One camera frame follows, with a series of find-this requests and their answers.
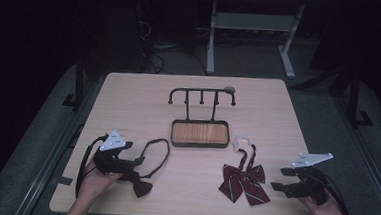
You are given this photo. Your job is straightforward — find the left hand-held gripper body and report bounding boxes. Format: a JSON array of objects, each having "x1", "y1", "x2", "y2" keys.
[{"x1": 91, "y1": 128, "x2": 139, "y2": 178}]

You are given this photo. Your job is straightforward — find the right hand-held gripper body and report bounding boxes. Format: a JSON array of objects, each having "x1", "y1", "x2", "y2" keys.
[{"x1": 284, "y1": 150, "x2": 336, "y2": 206}]

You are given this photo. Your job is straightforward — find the dark bow tie with strap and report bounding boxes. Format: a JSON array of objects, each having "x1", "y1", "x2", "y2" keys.
[{"x1": 116, "y1": 135, "x2": 172, "y2": 201}]

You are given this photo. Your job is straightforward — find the red striped bow tie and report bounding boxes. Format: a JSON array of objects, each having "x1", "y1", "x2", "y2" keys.
[{"x1": 217, "y1": 133, "x2": 276, "y2": 208}]

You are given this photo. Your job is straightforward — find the black hook rack wooden tray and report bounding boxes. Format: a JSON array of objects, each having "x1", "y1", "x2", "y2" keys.
[{"x1": 164, "y1": 84, "x2": 238, "y2": 151}]

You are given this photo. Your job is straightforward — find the person's right hand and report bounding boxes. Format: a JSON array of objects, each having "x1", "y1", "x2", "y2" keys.
[{"x1": 296, "y1": 186, "x2": 347, "y2": 215}]

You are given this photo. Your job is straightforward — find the person's left hand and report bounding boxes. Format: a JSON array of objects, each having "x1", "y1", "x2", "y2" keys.
[{"x1": 77, "y1": 158, "x2": 125, "y2": 211}]

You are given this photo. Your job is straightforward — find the dark tape strip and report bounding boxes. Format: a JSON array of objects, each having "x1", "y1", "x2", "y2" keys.
[{"x1": 55, "y1": 175, "x2": 74, "y2": 186}]

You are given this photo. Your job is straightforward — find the black metal stand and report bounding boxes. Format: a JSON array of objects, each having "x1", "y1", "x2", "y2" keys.
[
  {"x1": 343, "y1": 65, "x2": 378, "y2": 129},
  {"x1": 60, "y1": 53, "x2": 90, "y2": 111}
]

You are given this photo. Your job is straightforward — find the tangle of floor cables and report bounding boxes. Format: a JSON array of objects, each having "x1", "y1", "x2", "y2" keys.
[{"x1": 132, "y1": 2, "x2": 213, "y2": 78}]

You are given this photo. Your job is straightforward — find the white metal desk frame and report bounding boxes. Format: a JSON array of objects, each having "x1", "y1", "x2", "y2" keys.
[{"x1": 205, "y1": 0, "x2": 307, "y2": 81}]

